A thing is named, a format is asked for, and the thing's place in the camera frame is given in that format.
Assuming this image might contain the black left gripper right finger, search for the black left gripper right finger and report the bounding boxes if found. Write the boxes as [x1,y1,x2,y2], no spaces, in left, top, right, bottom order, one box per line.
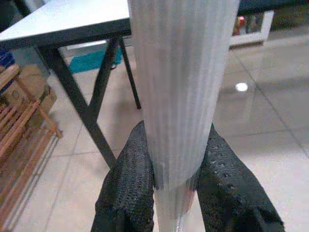
[195,123,287,232]

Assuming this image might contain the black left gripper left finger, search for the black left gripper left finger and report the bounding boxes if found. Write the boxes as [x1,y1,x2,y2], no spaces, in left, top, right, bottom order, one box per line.
[91,120,155,232]

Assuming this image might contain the white-handled red black broom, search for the white-handled red black broom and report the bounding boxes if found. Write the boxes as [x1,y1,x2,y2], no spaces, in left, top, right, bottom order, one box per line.
[127,0,240,232]

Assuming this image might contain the teal plastic bin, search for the teal plastic bin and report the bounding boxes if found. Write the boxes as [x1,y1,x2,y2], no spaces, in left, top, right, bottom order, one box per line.
[68,46,124,74]

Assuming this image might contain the wooden slatted rack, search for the wooden slatted rack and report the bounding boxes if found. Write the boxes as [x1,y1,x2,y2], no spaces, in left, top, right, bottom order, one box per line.
[0,64,64,229]

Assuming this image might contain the brown cardboard box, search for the brown cardboard box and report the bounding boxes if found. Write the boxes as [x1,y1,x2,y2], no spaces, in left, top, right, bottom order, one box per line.
[7,64,59,122]

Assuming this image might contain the white glass-door cabinet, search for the white glass-door cabinet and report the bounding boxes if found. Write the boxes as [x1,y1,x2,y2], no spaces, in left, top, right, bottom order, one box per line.
[227,9,275,48]

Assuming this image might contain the white table black legs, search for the white table black legs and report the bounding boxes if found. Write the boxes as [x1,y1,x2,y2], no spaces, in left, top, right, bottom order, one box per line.
[0,0,142,170]

